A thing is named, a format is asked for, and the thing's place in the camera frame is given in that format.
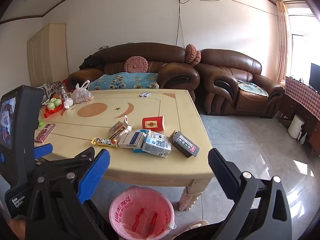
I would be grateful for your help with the black television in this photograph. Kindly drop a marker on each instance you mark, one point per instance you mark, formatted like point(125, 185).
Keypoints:
point(315, 77)

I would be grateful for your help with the white blue medicine box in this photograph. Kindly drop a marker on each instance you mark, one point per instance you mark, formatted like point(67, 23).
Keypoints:
point(131, 140)

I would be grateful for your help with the blue white milk carton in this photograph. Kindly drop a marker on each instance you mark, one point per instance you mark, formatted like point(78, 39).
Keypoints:
point(156, 143)

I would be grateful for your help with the yellow snack wrapper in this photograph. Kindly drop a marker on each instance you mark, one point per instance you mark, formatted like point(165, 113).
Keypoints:
point(103, 142)

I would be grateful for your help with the pink round knitted cushion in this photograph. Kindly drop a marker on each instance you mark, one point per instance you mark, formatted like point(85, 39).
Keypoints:
point(136, 64)
point(190, 53)
point(197, 58)

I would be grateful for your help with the green cup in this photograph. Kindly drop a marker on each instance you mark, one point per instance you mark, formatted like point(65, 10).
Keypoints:
point(51, 105)
point(58, 102)

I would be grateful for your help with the beige curtain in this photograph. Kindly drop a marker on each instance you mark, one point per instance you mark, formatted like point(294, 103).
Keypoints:
point(281, 42)

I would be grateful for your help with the blue floral blanket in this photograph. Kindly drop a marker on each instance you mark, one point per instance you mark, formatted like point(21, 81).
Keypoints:
point(120, 81)

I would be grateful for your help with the brown wooden cabinet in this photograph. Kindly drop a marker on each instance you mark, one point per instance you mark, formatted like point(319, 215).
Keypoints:
point(290, 107)

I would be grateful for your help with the beige slipper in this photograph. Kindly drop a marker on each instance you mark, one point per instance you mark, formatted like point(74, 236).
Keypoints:
point(197, 224)

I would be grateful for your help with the blue packet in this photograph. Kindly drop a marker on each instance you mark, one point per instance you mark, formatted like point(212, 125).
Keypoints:
point(137, 151)

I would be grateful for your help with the black clothing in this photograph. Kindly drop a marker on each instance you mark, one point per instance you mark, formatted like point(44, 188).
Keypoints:
point(91, 63)

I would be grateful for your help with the clear bag of peanuts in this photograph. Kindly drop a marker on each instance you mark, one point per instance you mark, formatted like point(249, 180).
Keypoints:
point(82, 95)

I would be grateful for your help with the white air fryer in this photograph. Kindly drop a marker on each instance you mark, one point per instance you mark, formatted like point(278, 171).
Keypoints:
point(295, 127)

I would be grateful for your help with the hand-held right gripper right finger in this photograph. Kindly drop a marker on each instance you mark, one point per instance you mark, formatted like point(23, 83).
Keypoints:
point(222, 172)

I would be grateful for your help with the black white floral cloth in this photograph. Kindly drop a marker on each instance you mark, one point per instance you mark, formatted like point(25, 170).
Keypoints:
point(48, 88)

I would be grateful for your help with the glass jar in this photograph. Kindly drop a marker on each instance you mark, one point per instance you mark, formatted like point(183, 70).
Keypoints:
point(61, 90)

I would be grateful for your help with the brown leather armchair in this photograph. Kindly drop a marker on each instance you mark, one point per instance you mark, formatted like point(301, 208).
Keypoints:
point(225, 90)

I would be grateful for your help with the small items on sofa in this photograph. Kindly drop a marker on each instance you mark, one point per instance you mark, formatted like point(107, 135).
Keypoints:
point(103, 47)

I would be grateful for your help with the pink lined trash bin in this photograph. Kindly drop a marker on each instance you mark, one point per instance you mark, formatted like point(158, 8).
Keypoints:
point(130, 205)

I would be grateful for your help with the small green object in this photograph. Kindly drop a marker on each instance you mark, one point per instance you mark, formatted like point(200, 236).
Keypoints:
point(41, 123)

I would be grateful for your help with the window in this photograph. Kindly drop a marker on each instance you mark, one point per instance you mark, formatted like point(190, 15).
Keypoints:
point(300, 30)

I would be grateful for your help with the red plastic tray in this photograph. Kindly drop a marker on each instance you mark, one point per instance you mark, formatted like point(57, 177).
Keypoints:
point(52, 112)

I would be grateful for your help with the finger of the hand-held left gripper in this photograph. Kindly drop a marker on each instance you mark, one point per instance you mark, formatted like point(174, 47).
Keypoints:
point(43, 151)
point(57, 165)

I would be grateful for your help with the cream wooden coffee table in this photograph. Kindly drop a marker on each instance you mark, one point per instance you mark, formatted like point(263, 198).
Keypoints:
point(150, 110)

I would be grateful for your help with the white bottle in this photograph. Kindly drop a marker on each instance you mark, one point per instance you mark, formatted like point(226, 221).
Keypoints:
point(303, 138)

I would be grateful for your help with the white red wrapper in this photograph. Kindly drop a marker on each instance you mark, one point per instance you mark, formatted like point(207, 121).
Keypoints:
point(128, 126)

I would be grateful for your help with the orange yellow wrapper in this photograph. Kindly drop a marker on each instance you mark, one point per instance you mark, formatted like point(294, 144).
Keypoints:
point(117, 130)

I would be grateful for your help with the dark grey box red label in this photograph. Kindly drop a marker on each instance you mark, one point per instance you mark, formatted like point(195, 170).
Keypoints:
point(185, 143)

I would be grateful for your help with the red checked tablecloth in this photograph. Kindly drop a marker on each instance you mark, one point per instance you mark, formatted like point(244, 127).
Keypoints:
point(300, 95)

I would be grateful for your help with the pink phone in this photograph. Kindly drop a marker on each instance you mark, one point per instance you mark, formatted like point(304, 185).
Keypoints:
point(45, 132)

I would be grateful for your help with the brown leather sofa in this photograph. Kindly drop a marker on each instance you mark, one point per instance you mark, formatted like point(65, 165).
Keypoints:
point(175, 75)

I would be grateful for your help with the red cigarette box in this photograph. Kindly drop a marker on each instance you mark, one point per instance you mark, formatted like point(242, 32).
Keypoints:
point(153, 123)

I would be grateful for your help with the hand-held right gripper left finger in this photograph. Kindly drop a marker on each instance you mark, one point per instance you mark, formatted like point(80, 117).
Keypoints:
point(95, 172)

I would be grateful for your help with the cream wardrobe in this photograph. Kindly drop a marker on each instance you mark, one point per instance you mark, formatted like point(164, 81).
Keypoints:
point(47, 55)

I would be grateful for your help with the teal seat cloth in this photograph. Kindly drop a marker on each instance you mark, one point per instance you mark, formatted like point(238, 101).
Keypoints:
point(252, 88)

